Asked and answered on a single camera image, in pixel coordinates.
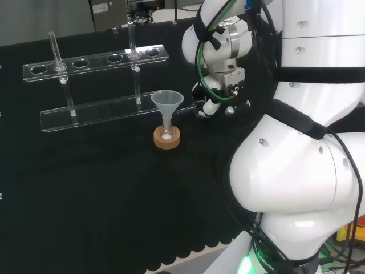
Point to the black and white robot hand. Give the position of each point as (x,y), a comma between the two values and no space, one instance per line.
(228,82)

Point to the translucent plastic funnel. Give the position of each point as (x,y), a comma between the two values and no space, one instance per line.
(166,100)

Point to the clear acrylic funnel stand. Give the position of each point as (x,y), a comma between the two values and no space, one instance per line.
(99,109)

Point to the small round-bottom glass flask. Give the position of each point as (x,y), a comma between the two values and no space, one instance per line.
(166,136)

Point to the grey metal cabinet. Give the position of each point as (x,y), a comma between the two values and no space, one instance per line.
(108,14)

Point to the black cloth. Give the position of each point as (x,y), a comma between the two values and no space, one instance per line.
(85,185)

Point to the yellow stop button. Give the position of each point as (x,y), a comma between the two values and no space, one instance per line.
(343,234)

